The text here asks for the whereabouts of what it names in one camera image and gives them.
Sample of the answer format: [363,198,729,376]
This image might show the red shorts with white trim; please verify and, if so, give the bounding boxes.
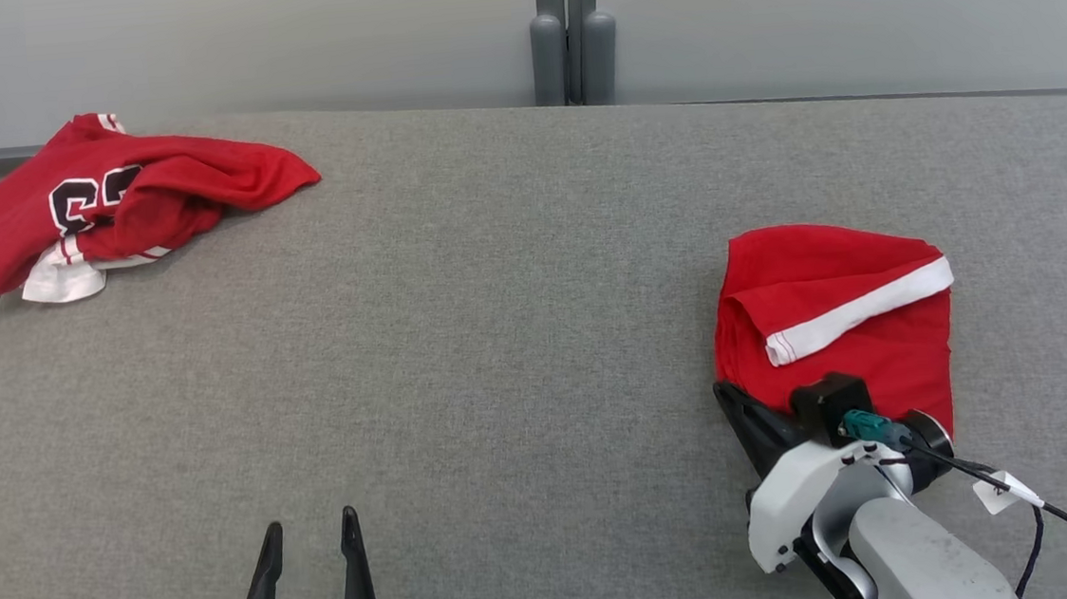
[703,212,968,458]

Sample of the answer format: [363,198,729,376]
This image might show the white right cable label tag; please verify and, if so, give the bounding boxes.
[972,466,1047,519]

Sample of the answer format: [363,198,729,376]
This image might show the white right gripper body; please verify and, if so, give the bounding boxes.
[739,435,919,575]

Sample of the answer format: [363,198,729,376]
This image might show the teal right camera connector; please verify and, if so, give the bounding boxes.
[837,405,915,457]

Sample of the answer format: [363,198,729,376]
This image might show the red Bulls basketball jersey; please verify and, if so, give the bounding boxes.
[0,95,331,309]

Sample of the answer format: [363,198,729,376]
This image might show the grey fabric sofa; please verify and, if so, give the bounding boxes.
[0,48,1067,599]

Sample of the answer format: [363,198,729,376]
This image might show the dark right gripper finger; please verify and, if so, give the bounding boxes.
[712,374,812,486]

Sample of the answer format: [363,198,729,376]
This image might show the grey partition post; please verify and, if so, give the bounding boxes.
[564,0,623,108]
[526,0,572,109]

